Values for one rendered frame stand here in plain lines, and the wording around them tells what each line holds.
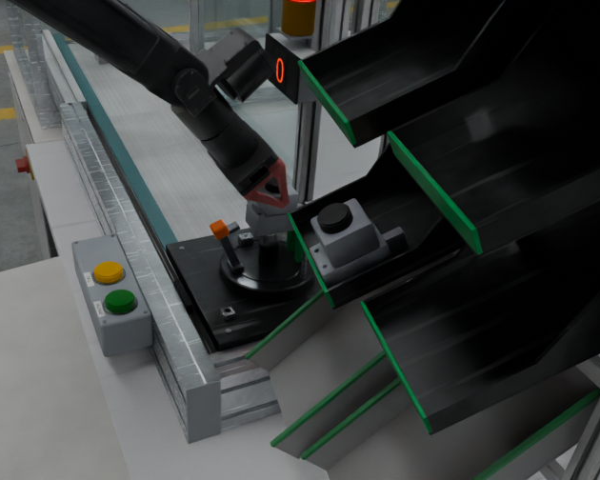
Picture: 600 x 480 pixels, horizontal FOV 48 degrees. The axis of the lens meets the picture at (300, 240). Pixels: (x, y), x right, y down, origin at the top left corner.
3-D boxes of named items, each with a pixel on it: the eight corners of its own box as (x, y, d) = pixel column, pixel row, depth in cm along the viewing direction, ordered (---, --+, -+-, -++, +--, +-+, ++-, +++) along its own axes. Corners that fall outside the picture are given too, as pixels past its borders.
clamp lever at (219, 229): (231, 270, 95) (212, 231, 89) (226, 262, 96) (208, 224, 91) (253, 257, 95) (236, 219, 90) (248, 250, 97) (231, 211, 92)
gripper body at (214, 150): (250, 128, 90) (219, 90, 85) (282, 161, 83) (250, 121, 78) (213, 159, 90) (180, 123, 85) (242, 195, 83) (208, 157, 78)
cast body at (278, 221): (256, 236, 91) (261, 191, 88) (244, 220, 94) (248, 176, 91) (310, 228, 95) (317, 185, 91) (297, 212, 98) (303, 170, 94)
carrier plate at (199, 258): (219, 355, 87) (219, 344, 86) (166, 254, 104) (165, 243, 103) (376, 312, 96) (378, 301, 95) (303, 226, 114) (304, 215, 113)
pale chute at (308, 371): (298, 460, 70) (270, 446, 67) (269, 370, 80) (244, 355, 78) (511, 290, 64) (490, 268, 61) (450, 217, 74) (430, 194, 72)
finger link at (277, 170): (289, 172, 94) (253, 128, 88) (311, 196, 89) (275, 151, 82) (251, 204, 94) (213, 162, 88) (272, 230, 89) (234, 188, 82)
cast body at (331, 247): (332, 298, 60) (306, 244, 56) (318, 270, 64) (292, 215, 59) (416, 257, 60) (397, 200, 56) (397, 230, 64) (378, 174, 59)
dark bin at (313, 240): (332, 310, 60) (305, 253, 55) (294, 230, 70) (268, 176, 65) (616, 173, 60) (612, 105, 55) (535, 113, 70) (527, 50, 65)
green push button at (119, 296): (109, 321, 91) (108, 310, 89) (103, 303, 93) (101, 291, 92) (138, 313, 92) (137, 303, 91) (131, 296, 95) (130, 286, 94)
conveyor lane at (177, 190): (220, 403, 92) (220, 350, 86) (92, 141, 153) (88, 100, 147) (394, 350, 103) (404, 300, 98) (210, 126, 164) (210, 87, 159)
